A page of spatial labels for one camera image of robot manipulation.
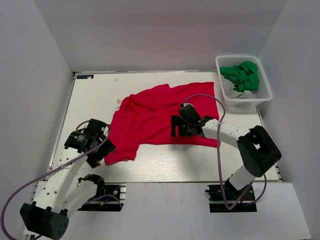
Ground red t shirt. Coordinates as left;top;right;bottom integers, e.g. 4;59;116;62
104;82;219;165

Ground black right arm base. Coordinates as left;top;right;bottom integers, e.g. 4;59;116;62
205;184;257;213

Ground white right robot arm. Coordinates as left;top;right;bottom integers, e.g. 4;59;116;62
171;103;282;200

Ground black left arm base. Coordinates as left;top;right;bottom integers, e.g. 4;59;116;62
78;183;126;212

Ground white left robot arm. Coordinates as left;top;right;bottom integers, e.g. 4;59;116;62
20;118;116;240

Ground grey t shirt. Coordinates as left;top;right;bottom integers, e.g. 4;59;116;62
222;78;256;99

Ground blue table label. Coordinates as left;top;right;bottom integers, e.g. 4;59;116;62
76;74;94;80

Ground green t shirt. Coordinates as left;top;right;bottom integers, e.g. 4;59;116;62
219;61;260;93

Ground white plastic basket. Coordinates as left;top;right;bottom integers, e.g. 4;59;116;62
215;55;273;106

